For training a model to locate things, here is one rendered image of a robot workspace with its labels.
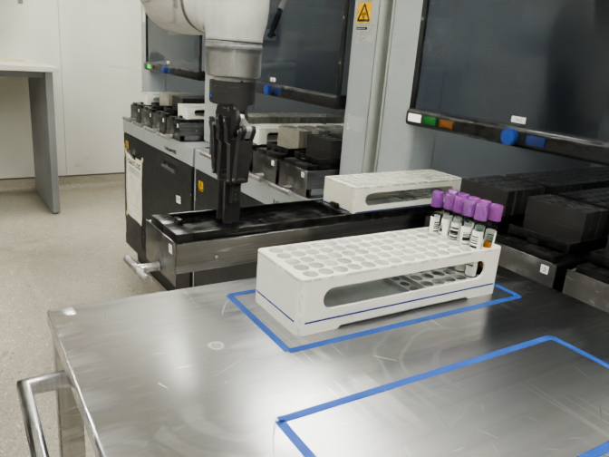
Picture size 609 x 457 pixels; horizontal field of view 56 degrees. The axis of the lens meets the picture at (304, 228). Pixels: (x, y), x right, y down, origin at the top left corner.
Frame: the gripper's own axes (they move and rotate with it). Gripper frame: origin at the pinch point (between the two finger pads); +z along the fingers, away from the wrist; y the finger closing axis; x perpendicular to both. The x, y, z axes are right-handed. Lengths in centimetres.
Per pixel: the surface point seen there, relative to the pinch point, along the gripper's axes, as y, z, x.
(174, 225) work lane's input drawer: -2.8, 2.5, 10.8
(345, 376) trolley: -51, 2, 13
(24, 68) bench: 278, -4, -9
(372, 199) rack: 3.0, 3.2, -35.2
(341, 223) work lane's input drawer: -8.2, 3.6, -18.7
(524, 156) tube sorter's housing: 6, -3, -89
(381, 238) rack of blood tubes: -35.7, -4.0, -3.5
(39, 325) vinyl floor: 135, 84, 12
